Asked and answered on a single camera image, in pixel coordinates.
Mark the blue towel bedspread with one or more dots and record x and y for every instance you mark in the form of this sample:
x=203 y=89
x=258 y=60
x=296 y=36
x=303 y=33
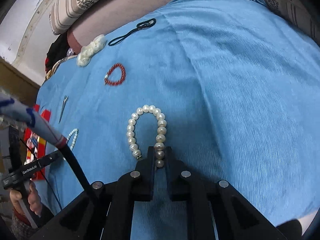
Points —
x=239 y=87

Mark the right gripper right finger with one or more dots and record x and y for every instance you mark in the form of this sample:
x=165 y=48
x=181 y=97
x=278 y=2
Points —
x=182 y=181

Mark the dark clothes pile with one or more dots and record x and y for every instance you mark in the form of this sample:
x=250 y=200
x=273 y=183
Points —
x=59 y=52

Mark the red tray box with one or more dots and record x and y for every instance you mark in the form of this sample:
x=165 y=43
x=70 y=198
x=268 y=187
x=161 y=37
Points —
x=36 y=145

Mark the person left forearm sleeve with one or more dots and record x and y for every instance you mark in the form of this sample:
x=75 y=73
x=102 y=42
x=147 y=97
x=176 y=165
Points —
x=21 y=227

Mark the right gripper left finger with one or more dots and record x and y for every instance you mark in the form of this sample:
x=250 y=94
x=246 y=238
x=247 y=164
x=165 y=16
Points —
x=138 y=184

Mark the silver metal hair clip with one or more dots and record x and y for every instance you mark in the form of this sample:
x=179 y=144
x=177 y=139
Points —
x=65 y=99

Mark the pink folded quilt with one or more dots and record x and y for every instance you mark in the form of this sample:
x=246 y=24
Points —
x=106 y=16

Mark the striped floral pillow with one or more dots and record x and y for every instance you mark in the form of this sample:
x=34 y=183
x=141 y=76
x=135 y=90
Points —
x=64 y=13

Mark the cream white scrunchie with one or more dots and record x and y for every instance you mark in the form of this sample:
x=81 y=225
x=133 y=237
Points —
x=88 y=51

